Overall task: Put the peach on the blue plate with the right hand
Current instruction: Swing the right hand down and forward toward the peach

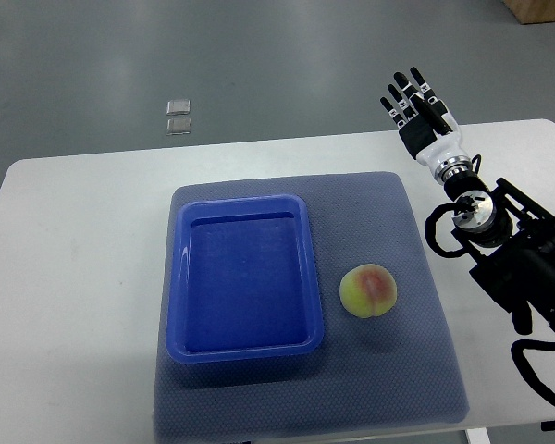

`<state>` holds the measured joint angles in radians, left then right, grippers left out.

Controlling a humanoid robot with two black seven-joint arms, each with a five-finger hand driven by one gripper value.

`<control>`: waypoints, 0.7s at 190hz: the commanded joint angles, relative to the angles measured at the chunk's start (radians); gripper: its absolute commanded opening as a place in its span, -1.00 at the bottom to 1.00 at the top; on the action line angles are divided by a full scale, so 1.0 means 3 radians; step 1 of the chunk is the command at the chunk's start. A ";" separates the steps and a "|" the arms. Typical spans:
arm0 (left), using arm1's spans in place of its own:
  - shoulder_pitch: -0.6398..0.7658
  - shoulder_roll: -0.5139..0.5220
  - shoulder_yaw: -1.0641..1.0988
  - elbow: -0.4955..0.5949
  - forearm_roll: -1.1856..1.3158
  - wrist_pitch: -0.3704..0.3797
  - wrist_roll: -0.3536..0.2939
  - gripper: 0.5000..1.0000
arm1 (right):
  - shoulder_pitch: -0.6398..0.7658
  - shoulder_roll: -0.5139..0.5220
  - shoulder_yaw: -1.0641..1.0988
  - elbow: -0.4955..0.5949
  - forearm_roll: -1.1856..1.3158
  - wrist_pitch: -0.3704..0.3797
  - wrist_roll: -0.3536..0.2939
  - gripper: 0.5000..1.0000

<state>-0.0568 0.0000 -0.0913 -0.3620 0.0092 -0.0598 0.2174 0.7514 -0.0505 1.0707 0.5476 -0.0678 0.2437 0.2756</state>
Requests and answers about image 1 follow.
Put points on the white table leg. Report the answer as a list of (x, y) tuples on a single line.
[(477, 436)]

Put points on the upper metal floor plate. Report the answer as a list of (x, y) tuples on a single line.
[(180, 106)]

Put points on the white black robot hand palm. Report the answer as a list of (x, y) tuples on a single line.
[(426, 146)]

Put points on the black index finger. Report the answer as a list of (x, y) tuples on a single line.
[(428, 93)]

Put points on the blue grey textured mat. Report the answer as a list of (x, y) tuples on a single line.
[(391, 371)]

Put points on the metal floor plate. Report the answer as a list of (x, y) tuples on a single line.
[(178, 126), (180, 106)]

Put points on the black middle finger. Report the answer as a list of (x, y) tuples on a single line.
[(404, 90)]

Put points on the lower metal floor plate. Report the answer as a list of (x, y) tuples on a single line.
[(178, 126)]

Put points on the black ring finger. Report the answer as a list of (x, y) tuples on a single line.
[(390, 90)]

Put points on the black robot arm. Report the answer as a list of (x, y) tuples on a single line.
[(510, 237)]

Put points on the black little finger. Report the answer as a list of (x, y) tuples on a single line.
[(396, 112)]

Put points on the yellow red peach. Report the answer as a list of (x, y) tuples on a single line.
[(368, 291)]

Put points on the blue plastic tray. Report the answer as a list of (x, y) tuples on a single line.
[(243, 281)]

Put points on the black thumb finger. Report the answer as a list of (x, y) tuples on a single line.
[(431, 116)]

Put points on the brown cardboard box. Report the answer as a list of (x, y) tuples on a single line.
[(532, 11)]

